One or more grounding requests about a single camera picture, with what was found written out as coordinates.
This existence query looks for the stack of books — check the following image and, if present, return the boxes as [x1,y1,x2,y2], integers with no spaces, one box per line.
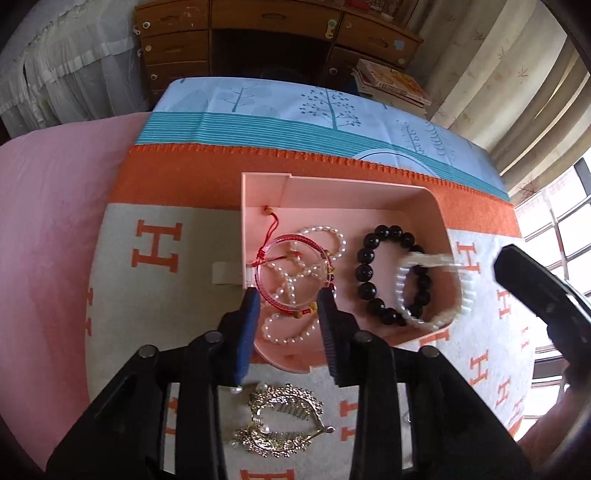
[352,59,431,118]

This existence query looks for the window with grille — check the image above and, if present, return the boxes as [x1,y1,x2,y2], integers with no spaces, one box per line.
[515,153,591,439]

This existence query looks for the pink bed sheet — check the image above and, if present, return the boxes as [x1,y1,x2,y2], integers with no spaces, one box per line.
[1,113,147,469]

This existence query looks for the black bead bracelet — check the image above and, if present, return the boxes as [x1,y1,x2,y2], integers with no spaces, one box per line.
[355,224,435,328]

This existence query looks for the blue teal patterned sheet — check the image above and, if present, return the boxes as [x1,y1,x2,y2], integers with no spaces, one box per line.
[136,77,509,200]

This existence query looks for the gold rhinestone hair comb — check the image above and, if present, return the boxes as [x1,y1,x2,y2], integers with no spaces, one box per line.
[230,383,335,458]

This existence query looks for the right hand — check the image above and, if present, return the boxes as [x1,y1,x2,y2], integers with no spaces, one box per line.
[518,365,590,479]

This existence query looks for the beige curtain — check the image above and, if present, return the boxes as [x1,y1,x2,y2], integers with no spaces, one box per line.
[408,1,590,204]

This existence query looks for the wooden desk with drawers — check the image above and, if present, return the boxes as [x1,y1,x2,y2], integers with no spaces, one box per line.
[134,0,423,103]

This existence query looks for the white lace covered furniture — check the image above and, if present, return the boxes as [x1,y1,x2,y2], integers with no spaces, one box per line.
[1,1,148,137]

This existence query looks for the orange white H blanket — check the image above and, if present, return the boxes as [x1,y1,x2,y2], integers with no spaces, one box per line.
[82,142,530,480]

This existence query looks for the red string bangle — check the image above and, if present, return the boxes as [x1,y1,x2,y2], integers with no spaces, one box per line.
[249,205,337,318]

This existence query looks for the white pearl necklace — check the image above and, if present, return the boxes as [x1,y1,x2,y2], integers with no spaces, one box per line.
[260,224,348,346]

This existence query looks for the pink plastic tray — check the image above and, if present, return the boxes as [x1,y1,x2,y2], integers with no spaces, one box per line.
[242,173,452,373]

